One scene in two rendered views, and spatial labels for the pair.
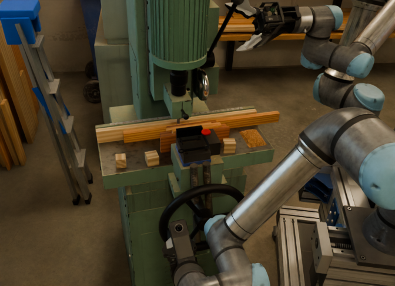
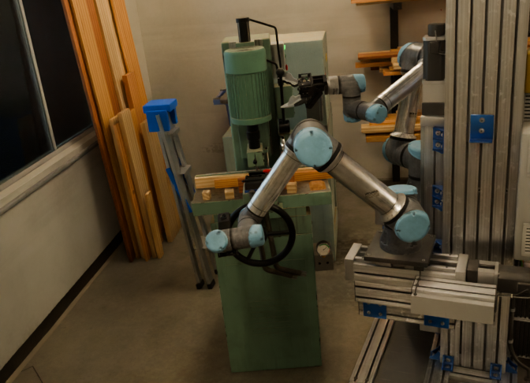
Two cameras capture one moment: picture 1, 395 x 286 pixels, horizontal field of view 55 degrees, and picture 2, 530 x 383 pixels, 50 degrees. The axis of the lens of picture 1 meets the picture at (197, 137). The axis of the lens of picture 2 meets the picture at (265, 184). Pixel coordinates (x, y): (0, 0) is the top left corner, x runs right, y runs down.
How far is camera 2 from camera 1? 1.36 m
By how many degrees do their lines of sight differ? 23
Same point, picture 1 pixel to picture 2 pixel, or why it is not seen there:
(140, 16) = not seen: hidden behind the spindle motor
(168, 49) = (237, 110)
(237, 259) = (246, 221)
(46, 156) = (181, 252)
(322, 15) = (346, 79)
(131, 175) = (213, 205)
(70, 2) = (223, 113)
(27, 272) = (146, 332)
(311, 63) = (348, 117)
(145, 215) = not seen: hidden behind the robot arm
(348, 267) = (368, 271)
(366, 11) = not seen: hidden behind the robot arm
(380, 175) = (296, 143)
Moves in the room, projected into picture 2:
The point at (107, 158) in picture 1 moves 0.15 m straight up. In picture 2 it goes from (199, 195) to (194, 163)
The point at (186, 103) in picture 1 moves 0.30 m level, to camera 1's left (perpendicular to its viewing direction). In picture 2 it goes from (257, 154) to (195, 153)
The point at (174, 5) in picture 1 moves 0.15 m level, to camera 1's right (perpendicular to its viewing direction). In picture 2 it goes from (238, 79) to (273, 79)
